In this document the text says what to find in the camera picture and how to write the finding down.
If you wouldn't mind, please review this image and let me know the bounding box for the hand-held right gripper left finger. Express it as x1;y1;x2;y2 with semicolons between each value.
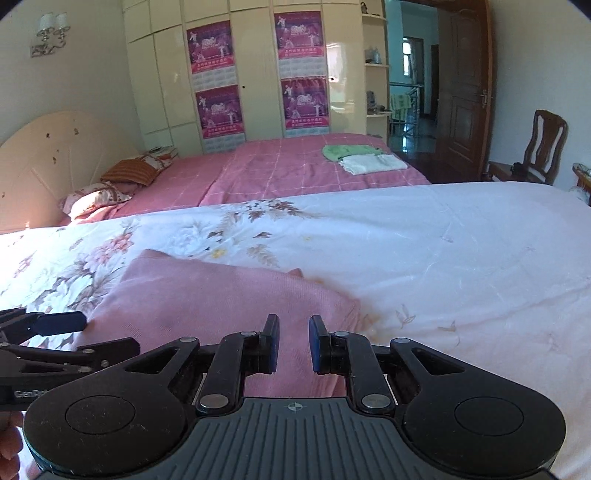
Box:
122;314;281;416

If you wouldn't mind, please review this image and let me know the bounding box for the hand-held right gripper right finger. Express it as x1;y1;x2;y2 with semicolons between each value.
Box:
308;315;468;412

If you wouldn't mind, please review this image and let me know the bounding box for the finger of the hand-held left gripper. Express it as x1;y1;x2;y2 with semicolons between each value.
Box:
0;308;88;346
0;337;141;377

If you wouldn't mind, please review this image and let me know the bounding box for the pink knit sweater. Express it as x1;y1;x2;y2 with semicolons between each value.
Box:
74;248;364;400

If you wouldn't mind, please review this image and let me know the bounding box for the person's left hand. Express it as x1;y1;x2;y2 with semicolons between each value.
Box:
0;410;25;462

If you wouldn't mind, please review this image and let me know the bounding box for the pink floral pillow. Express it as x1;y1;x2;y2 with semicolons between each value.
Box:
58;181;133;219

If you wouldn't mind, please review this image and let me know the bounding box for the white floral bedsheet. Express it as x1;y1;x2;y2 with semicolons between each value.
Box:
0;181;591;480

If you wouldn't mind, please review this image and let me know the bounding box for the cream headboard with stickers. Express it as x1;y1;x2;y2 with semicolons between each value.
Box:
0;110;141;234

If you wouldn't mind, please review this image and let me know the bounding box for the orange striped pillow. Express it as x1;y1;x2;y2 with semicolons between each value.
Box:
100;158;161;186

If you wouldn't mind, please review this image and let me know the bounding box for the pink checked bed cover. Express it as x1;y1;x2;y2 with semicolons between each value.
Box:
58;132;432;227

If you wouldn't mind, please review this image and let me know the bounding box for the white folded cloth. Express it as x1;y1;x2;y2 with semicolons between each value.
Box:
338;154;409;175

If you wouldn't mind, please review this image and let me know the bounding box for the red patterned pillow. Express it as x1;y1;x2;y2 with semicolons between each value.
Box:
135;146;180;171

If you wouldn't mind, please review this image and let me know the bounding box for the green folded cloth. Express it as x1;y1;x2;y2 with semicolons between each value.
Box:
322;144;384;162

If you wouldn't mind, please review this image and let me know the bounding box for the metal drying rack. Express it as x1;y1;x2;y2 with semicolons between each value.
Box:
389;89;422;138

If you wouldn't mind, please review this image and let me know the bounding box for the cream wardrobe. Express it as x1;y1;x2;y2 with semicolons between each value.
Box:
122;0;368;157

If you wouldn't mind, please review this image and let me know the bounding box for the cream corner shelf unit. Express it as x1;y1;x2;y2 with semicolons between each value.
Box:
359;0;392;141

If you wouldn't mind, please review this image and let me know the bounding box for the brown wooden door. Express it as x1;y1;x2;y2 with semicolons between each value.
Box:
435;0;494;184

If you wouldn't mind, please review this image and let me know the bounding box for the brown wooden chair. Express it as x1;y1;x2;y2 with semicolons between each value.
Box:
488;109;569;186

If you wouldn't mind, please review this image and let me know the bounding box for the purple wall poster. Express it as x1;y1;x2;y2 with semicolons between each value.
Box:
280;76;331;138
186;19;234;90
273;10;325;79
195;84;245;154

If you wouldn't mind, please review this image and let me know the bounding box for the wall lamp with glass shades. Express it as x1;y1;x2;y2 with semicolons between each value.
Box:
29;12;70;59

